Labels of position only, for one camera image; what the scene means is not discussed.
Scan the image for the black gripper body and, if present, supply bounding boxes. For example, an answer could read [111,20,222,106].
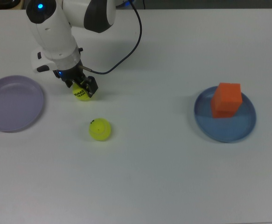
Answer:
[53,60,90,88]

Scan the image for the yellow tennis ball large print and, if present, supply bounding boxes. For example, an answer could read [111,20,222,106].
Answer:
[72,83,92,102]

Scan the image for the yellow tennis ball small mark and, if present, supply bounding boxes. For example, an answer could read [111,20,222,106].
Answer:
[88,118,112,141]

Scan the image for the orange foam cube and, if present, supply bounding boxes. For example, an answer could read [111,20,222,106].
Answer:
[210,82,243,113]
[211,107,238,119]

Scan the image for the purple plate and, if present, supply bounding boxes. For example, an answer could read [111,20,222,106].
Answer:
[0,75,45,133]

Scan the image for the black round object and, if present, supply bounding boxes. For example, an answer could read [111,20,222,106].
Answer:
[0,0,26,10]

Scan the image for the blue plate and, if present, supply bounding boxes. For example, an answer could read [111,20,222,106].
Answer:
[193,85,257,143]

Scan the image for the white robot base blue ring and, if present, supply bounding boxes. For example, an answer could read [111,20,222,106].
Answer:
[114,0,136,8]

